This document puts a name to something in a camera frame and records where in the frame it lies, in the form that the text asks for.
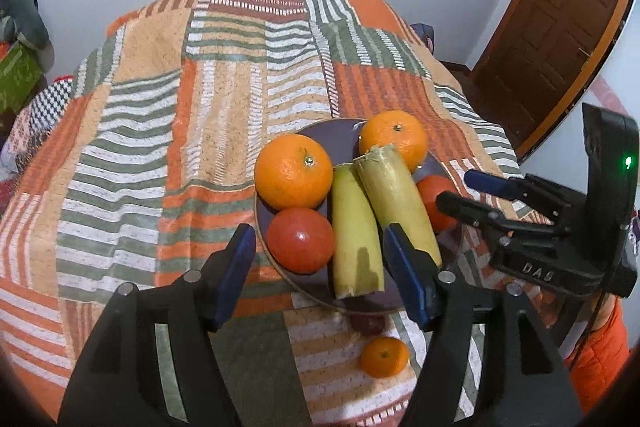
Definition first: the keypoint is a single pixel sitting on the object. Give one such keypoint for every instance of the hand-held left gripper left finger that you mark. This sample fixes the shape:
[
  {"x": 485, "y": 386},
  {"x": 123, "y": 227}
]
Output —
[{"x": 232, "y": 279}]

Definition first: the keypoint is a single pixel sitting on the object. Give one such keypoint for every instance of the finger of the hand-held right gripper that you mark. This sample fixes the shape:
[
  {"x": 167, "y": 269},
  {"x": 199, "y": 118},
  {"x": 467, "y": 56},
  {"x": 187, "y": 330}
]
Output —
[
  {"x": 465, "y": 207},
  {"x": 492, "y": 184}
]

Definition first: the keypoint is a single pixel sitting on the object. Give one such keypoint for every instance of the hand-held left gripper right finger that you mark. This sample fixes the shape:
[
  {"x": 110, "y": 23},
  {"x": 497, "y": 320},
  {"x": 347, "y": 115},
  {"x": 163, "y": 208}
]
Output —
[{"x": 405, "y": 274}]

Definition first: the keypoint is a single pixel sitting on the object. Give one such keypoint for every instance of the red tomato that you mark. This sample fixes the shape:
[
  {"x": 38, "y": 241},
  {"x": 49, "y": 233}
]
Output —
[
  {"x": 300, "y": 239},
  {"x": 435, "y": 202}
]

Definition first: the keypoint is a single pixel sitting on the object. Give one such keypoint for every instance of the yellow corn cob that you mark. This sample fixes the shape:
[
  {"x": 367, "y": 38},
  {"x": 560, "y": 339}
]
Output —
[{"x": 355, "y": 227}]

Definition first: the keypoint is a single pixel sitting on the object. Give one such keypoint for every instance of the yellow banana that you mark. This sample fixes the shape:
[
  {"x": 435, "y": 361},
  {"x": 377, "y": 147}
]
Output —
[{"x": 395, "y": 192}]

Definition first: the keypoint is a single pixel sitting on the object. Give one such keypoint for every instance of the orange with sticker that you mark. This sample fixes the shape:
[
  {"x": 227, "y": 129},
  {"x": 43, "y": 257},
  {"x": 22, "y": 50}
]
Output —
[{"x": 393, "y": 137}]

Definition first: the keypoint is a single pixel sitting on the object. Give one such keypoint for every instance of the large orange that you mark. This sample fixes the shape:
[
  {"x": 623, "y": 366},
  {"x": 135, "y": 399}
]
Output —
[{"x": 293, "y": 172}]

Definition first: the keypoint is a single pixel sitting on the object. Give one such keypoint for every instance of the purple round plate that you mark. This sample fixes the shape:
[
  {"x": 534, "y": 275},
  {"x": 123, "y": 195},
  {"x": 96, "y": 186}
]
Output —
[{"x": 345, "y": 134}]

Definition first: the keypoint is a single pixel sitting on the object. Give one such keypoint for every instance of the dark red jujube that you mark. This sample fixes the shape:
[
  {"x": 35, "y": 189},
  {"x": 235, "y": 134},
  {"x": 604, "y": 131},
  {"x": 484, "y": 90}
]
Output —
[{"x": 367, "y": 325}]

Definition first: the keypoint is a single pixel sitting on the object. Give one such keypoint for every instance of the small tangerine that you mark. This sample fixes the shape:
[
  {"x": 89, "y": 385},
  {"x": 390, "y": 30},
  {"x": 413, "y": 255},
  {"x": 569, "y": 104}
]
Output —
[{"x": 385, "y": 357}]

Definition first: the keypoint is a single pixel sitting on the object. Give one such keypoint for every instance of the striped patchwork blanket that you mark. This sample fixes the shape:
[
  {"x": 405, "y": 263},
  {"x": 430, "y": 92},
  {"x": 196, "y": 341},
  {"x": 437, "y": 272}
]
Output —
[{"x": 175, "y": 132}]

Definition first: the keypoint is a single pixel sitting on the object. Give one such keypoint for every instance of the brown wooden door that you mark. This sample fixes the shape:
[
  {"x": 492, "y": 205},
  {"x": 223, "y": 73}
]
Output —
[{"x": 550, "y": 22}]

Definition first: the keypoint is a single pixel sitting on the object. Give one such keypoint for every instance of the checkered cloth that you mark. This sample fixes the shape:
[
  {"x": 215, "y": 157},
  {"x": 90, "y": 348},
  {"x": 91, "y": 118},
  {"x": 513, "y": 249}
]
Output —
[{"x": 47, "y": 104}]

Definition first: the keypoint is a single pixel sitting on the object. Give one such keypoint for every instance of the green storage box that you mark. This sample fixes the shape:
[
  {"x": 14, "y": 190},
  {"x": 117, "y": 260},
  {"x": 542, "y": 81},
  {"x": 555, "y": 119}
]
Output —
[{"x": 17, "y": 79}]

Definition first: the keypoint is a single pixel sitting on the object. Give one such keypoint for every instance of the grey long plush pillow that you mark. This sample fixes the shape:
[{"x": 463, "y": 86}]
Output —
[{"x": 22, "y": 19}]

